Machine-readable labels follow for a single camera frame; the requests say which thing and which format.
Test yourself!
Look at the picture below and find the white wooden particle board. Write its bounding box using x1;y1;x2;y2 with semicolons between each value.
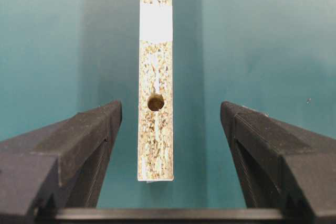
137;0;174;183

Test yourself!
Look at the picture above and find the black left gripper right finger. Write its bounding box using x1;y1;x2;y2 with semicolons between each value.
220;101;335;218

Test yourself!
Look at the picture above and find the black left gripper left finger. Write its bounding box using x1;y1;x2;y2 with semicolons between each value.
1;101;122;218

